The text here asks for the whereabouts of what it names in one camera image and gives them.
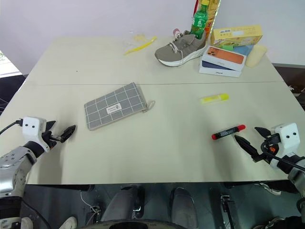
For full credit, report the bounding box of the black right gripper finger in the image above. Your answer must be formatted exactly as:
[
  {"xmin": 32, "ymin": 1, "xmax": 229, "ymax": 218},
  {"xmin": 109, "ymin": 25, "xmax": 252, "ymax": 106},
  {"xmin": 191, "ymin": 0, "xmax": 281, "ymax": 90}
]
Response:
[
  {"xmin": 234, "ymin": 135, "xmax": 259, "ymax": 157},
  {"xmin": 254, "ymin": 126, "xmax": 271, "ymax": 139}
]

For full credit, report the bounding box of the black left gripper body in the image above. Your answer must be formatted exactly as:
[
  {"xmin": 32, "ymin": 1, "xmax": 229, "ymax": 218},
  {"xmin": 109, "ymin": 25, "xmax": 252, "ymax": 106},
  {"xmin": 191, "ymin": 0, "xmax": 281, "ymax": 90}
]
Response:
[{"xmin": 41, "ymin": 130, "xmax": 61, "ymax": 151}]

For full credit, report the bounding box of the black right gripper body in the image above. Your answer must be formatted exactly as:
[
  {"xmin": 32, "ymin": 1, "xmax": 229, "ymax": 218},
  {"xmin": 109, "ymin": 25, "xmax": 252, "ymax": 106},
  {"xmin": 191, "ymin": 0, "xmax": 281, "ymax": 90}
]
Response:
[{"xmin": 252, "ymin": 134, "xmax": 281, "ymax": 164}]

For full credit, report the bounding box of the grey checked pencil pouch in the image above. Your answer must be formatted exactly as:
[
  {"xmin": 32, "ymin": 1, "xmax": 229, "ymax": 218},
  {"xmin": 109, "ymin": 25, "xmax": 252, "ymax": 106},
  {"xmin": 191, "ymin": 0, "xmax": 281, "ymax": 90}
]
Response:
[{"xmin": 83, "ymin": 82, "xmax": 156, "ymax": 131}]

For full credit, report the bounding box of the red and black marker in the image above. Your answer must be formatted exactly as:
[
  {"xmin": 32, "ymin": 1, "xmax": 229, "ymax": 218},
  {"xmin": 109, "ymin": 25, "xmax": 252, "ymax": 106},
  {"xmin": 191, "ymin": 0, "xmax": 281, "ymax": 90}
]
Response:
[{"xmin": 211, "ymin": 124, "xmax": 246, "ymax": 141}]

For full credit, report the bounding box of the yellow highlighter pen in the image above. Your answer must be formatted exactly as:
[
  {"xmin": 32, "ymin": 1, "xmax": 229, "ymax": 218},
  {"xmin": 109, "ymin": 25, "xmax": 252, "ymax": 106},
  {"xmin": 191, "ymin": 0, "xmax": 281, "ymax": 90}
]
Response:
[{"xmin": 200, "ymin": 93, "xmax": 230, "ymax": 105}]

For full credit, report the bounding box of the cream cylindrical cup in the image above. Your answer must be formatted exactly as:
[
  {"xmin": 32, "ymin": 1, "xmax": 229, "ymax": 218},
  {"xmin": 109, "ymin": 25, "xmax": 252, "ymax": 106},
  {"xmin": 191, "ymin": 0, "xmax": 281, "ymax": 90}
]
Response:
[{"xmin": 245, "ymin": 44, "xmax": 268, "ymax": 68}]

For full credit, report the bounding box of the white and blue phone box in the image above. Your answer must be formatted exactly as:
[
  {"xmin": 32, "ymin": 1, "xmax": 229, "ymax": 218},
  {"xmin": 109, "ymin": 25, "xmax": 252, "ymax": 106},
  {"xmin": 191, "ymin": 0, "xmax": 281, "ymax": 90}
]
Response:
[{"xmin": 198, "ymin": 59, "xmax": 242, "ymax": 78}]

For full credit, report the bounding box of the blue cloth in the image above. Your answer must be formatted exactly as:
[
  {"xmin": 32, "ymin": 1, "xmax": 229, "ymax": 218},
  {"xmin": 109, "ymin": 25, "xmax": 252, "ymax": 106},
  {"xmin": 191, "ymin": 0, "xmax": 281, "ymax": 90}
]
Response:
[{"xmin": 232, "ymin": 45, "xmax": 254, "ymax": 57}]

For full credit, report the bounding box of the orange phone box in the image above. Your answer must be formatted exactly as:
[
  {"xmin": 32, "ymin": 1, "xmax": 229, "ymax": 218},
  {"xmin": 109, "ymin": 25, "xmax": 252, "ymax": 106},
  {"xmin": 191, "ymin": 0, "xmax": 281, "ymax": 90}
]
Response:
[{"xmin": 201, "ymin": 45, "xmax": 247, "ymax": 72}]

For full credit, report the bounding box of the dark rounded grey foot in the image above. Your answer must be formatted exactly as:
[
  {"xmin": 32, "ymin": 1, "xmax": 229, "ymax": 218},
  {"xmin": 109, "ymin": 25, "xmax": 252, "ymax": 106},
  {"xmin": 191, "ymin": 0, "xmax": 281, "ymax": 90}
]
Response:
[
  {"xmin": 102, "ymin": 186, "xmax": 144, "ymax": 223},
  {"xmin": 170, "ymin": 187, "xmax": 199, "ymax": 229}
]

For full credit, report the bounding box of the yellow cardboard box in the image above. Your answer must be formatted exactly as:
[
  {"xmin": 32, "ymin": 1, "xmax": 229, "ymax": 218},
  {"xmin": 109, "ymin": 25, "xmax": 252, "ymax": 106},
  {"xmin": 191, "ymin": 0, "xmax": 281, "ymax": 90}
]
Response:
[{"xmin": 210, "ymin": 24, "xmax": 264, "ymax": 48}]

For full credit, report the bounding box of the yellow toothbrush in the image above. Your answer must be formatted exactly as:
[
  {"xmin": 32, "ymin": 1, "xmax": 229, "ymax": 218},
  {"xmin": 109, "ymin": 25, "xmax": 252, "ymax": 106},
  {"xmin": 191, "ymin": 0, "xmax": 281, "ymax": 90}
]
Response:
[{"xmin": 123, "ymin": 36, "xmax": 158, "ymax": 56}]

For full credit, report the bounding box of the clear plastic wrapper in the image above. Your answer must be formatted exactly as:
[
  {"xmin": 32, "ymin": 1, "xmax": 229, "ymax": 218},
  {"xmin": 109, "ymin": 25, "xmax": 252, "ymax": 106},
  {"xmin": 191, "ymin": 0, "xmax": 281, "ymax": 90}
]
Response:
[{"xmin": 122, "ymin": 30, "xmax": 146, "ymax": 48}]

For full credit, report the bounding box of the grey sneaker with white sole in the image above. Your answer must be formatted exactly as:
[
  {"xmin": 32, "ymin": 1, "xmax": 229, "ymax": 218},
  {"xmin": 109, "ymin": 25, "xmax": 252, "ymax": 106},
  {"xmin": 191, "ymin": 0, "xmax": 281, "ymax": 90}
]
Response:
[{"xmin": 154, "ymin": 30, "xmax": 207, "ymax": 67}]

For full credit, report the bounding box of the green plastic drink bottle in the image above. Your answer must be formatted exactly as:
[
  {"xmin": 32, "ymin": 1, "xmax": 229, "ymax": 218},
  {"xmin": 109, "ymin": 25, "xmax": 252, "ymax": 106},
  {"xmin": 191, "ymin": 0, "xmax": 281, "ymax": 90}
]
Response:
[{"xmin": 189, "ymin": 3, "xmax": 209, "ymax": 39}]

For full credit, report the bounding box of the yellow snack bag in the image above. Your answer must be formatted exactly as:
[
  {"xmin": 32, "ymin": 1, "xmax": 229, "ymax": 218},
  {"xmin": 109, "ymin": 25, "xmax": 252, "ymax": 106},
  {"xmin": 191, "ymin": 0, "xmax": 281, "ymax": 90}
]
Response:
[{"xmin": 198, "ymin": 0, "xmax": 223, "ymax": 39}]

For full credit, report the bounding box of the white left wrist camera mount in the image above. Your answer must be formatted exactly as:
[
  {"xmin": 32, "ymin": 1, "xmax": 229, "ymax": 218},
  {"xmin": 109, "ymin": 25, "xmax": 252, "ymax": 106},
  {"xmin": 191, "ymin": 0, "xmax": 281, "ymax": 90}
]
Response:
[{"xmin": 21, "ymin": 116, "xmax": 47, "ymax": 151}]

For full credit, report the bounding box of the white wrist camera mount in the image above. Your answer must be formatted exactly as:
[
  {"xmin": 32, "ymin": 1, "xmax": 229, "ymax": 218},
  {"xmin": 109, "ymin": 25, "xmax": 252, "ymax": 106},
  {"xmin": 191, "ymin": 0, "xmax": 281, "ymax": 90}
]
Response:
[
  {"xmin": 271, "ymin": 123, "xmax": 300, "ymax": 158},
  {"xmin": 21, "ymin": 116, "xmax": 47, "ymax": 151}
]

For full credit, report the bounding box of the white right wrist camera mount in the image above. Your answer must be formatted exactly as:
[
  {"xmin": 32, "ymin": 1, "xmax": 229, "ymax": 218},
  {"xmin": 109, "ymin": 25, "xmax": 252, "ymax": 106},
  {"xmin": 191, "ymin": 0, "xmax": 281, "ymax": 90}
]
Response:
[{"xmin": 271, "ymin": 123, "xmax": 300, "ymax": 158}]

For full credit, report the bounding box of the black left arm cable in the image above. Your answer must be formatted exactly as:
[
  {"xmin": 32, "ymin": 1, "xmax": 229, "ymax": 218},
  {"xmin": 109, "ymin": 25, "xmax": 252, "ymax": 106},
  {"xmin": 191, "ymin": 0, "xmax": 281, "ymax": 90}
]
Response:
[{"xmin": 0, "ymin": 120, "xmax": 23, "ymax": 135}]

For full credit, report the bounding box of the white cable under table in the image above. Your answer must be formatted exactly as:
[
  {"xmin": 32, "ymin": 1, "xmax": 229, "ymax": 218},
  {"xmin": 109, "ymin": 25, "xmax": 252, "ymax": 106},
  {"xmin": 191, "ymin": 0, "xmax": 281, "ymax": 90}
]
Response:
[{"xmin": 80, "ymin": 190, "xmax": 101, "ymax": 217}]

